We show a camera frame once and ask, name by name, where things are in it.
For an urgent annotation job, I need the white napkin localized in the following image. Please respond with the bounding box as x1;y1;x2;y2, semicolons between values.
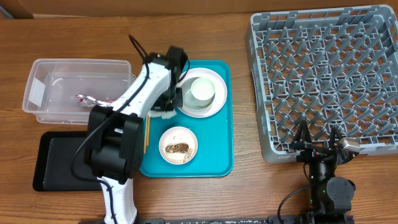
147;110;177;119

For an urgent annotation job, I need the white cup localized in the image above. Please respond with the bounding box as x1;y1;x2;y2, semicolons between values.
191;78;215;101

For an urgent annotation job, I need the small white dish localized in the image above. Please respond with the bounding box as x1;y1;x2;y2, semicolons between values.
159;126;198;165

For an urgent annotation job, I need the brown food scrap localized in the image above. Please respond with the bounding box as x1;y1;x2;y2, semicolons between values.
165;142;190;153

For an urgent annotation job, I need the red snack wrapper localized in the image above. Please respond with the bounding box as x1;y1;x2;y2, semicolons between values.
76;93;114;107

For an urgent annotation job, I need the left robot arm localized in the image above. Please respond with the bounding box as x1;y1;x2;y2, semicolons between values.
80;58;190;223

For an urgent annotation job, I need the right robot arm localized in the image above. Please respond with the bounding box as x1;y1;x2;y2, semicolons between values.
277;120;361;224

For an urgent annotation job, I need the pale green bowl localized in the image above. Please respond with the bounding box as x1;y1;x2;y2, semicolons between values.
182;77;215;111

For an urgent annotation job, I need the large white plate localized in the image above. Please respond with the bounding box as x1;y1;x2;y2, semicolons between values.
177;68;228;118

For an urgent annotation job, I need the grey dish rack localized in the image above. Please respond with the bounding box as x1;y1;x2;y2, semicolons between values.
246;5;397;163

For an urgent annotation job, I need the teal plastic tray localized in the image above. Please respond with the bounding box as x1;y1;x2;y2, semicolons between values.
140;60;234;177

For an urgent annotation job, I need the clear plastic bin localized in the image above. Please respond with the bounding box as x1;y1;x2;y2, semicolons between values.
22;58;136;124

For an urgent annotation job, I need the black plastic tray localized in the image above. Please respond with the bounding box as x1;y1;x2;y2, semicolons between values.
32;131;101;192

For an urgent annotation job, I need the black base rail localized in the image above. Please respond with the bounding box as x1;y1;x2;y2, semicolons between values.
133;215;304;224

